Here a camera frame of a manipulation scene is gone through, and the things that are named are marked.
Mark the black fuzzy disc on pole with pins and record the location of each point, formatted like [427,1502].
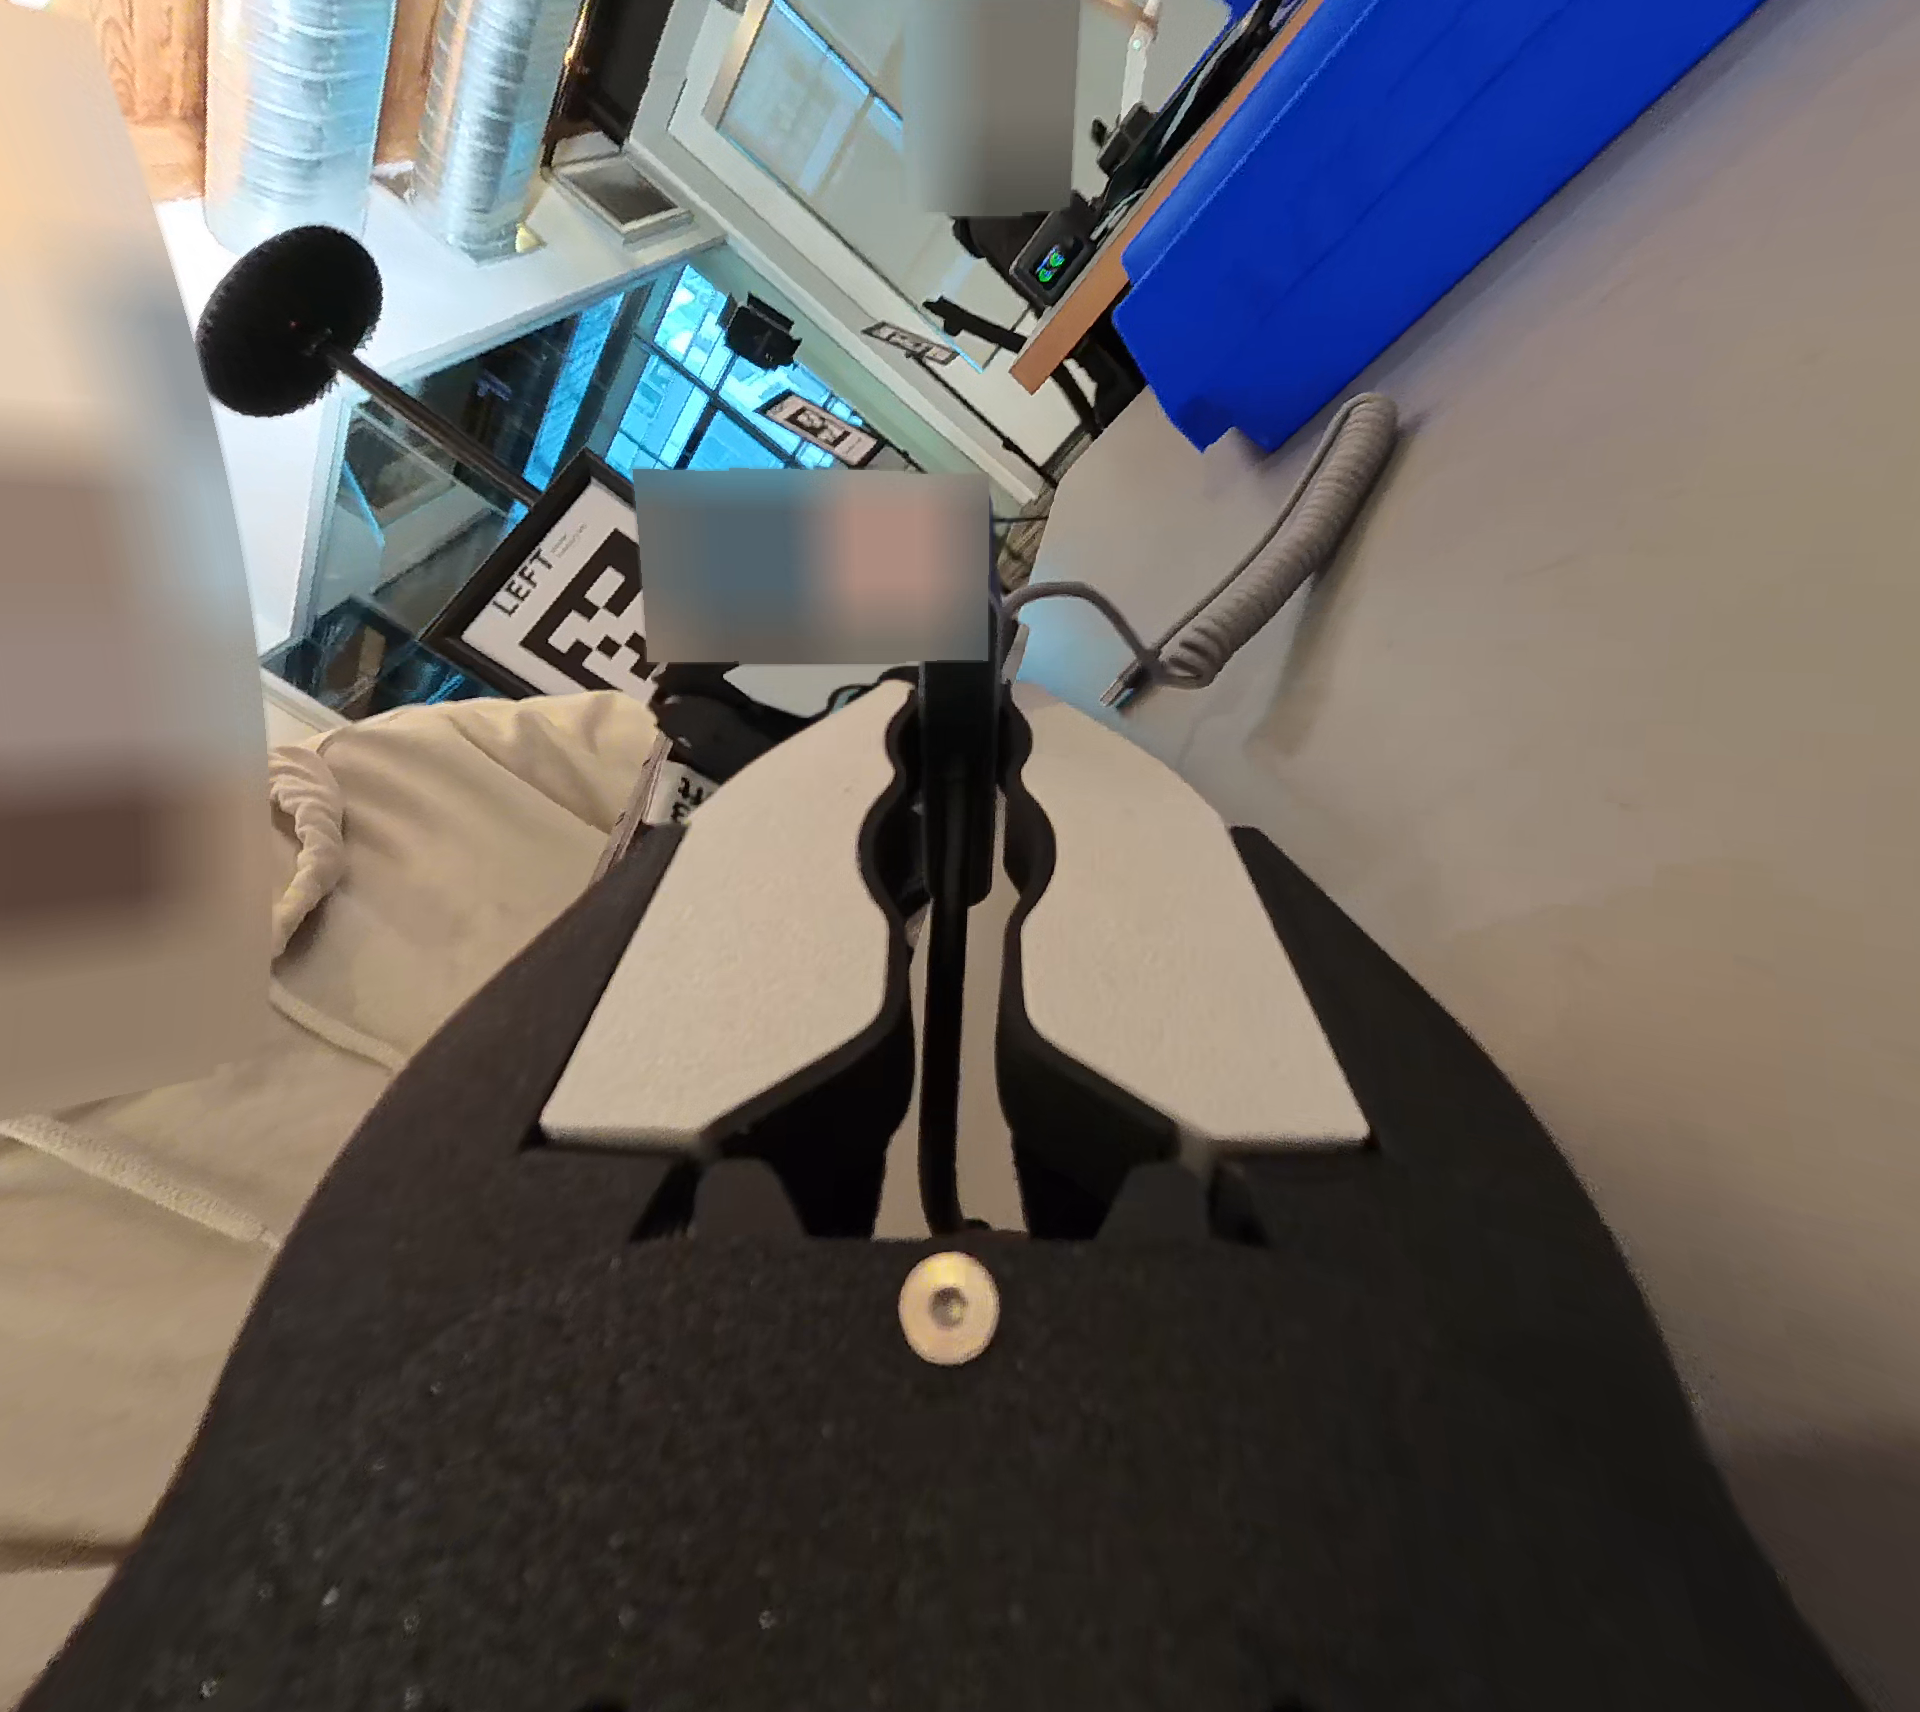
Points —
[285,315]

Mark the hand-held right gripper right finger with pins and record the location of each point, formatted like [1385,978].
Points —
[1186,992]

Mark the person's left forearm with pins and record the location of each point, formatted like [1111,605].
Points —
[512,783]

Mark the cream hoodie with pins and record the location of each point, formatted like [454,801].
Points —
[149,1366]

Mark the black device with green screen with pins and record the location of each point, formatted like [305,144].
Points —
[1050,258]

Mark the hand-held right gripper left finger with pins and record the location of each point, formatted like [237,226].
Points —
[735,978]

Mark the silver ventilation duct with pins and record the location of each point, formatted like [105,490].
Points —
[512,48]
[300,17]

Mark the printed marker tag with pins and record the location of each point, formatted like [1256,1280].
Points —
[815,429]

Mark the grey usb hub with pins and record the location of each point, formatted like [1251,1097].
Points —
[956,783]

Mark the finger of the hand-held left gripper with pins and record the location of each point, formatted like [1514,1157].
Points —
[1012,655]

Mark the blue storage bin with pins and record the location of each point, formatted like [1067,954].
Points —
[1502,90]

